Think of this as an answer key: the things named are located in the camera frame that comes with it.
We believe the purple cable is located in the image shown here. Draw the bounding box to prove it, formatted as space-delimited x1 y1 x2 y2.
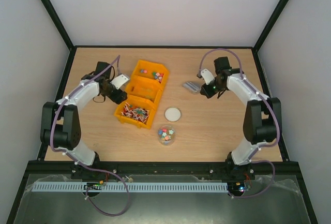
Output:
198 48 282 199
50 55 131 216

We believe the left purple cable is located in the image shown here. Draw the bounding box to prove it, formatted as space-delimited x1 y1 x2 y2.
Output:
50 55 131 216

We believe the yellow bin with lollipops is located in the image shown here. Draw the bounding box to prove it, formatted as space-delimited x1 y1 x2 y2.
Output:
114 95 157 129

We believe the metal scoop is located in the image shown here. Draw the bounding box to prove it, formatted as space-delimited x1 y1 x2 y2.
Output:
183 81 201 94

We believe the clear plastic jar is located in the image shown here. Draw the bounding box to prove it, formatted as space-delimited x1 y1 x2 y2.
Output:
157 125 176 146

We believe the yellow bin with star candies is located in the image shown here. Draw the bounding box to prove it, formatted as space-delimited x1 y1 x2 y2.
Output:
131 60 170 91

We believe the white jar lid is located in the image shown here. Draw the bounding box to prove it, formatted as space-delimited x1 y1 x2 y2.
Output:
164 107 182 123

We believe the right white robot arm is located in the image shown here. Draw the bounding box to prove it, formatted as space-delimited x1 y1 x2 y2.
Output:
197 57 281 178

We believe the white slotted cable duct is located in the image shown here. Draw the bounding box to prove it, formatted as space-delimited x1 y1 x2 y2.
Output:
32 182 228 193

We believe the black aluminium frame rail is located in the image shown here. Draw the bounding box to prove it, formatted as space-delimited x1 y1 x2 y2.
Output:
24 160 300 182

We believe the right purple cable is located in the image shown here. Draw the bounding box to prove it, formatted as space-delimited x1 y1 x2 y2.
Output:
198 48 282 199

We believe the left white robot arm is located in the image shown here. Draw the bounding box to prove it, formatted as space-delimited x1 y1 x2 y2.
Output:
40 62 130 166

